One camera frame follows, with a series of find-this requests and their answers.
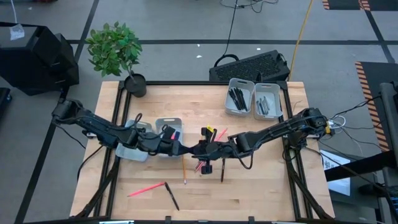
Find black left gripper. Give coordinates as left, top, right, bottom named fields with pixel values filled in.
left=160, top=125, right=200, bottom=157

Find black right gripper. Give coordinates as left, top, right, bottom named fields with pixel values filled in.
left=198, top=126, right=239, bottom=175

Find orange pencil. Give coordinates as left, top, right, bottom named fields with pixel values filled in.
left=181, top=155, right=188, bottom=185

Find light gray plastic bin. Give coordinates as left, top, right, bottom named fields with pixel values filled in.
left=224, top=77, right=256, bottom=117
left=114, top=119, right=153, bottom=162
left=154, top=116, right=184, bottom=158
left=253, top=82, right=284, bottom=121

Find black perforated computer case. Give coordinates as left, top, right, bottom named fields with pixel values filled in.
left=208, top=49, right=291, bottom=83

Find white paper sheet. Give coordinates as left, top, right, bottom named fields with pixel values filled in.
left=319, top=149, right=352, bottom=197

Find green leafy plant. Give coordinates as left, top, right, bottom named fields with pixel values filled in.
left=85, top=21, right=143, bottom=78

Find black bar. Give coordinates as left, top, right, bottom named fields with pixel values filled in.
left=323, top=149, right=398, bottom=183

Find black mat orange-striped edge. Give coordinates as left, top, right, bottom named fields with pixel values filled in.
left=322, top=0, right=398, bottom=12
left=354, top=60, right=391, bottom=153

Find black cabinet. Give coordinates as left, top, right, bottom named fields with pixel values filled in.
left=0, top=21, right=80, bottom=96

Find gray metal stand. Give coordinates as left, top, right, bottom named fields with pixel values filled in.
left=378, top=81, right=398, bottom=224

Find white plastic sheet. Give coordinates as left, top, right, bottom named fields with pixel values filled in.
left=9, top=24, right=25, bottom=41

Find black table frame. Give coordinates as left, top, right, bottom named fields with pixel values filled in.
left=74, top=80, right=327, bottom=224

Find thick black cable loop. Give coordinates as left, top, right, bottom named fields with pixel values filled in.
left=213, top=54, right=240, bottom=68

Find white cable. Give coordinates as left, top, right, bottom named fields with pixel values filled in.
left=328, top=115, right=348, bottom=129

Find thin black cable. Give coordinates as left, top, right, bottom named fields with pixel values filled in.
left=222, top=0, right=240, bottom=57

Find yellow cable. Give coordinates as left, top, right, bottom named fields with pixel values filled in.
left=287, top=0, right=314, bottom=82

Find black floor cables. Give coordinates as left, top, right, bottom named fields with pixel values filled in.
left=219, top=0, right=280, bottom=14

